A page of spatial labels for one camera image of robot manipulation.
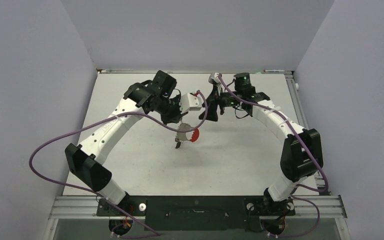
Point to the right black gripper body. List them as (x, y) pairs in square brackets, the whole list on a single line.
[(228, 99)]

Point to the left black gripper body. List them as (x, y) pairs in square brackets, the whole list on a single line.
[(171, 110)]

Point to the grey red keyring holder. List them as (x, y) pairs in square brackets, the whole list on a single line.
[(187, 133)]

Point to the black key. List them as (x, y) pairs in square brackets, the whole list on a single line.
[(178, 144)]

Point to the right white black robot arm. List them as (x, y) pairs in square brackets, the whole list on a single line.
[(265, 111)]

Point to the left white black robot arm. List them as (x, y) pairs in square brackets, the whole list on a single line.
[(85, 160)]

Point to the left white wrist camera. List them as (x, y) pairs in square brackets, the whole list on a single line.
[(190, 102)]

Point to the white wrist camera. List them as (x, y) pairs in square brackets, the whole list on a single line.
[(214, 78), (190, 102)]

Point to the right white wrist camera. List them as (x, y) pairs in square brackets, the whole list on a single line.
[(214, 78)]

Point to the aluminium right side rail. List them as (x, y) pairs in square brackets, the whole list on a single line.
[(306, 142)]

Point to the aluminium rail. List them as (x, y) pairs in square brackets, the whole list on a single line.
[(306, 142), (90, 207), (150, 71)]

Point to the aluminium back rail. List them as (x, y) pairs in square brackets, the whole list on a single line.
[(150, 71)]

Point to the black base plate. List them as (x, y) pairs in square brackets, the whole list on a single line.
[(208, 213)]

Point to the aluminium front rail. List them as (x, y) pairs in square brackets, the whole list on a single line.
[(90, 207)]

